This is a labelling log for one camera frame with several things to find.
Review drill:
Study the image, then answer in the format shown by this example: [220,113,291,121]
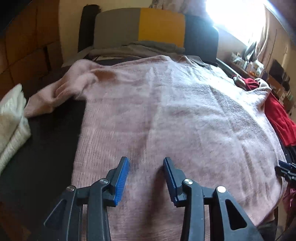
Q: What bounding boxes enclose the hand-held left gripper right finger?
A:
[163,157,265,241]

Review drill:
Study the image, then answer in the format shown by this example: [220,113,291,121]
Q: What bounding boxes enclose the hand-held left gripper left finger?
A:
[43,157,129,241]

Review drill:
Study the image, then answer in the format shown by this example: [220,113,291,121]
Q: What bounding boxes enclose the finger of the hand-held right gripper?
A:
[278,160,296,169]
[275,166,296,183]

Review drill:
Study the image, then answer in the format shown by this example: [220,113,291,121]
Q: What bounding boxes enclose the pink knit sweater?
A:
[24,55,284,241]

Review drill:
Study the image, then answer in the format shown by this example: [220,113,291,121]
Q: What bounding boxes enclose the black garment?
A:
[277,137,296,164]

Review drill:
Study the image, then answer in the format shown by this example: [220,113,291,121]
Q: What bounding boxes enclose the pink ruffled quilt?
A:
[281,185,296,210]

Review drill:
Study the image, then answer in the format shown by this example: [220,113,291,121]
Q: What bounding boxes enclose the red knit sweater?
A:
[240,77,296,147]

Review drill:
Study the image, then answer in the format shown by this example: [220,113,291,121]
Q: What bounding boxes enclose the black television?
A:
[269,59,284,80]

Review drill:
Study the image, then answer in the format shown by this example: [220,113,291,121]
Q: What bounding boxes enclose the white knit sweater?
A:
[0,83,31,173]

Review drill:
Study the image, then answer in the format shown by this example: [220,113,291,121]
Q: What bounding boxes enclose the pink patterned curtain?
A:
[150,0,208,16]
[253,14,279,64]

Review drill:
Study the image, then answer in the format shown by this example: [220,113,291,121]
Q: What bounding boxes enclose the grey cloth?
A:
[62,40,186,67]

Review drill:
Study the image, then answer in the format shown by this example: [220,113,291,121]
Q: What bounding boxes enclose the grey yellow navy cushion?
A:
[92,7,242,81]

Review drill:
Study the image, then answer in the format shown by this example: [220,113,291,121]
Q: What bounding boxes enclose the bright window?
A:
[206,0,265,45]

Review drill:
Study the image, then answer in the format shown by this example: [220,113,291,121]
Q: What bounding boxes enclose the black cushion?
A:
[77,5,97,52]

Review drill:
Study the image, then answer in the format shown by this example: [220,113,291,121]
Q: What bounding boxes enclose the wooden wardrobe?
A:
[0,0,63,93]

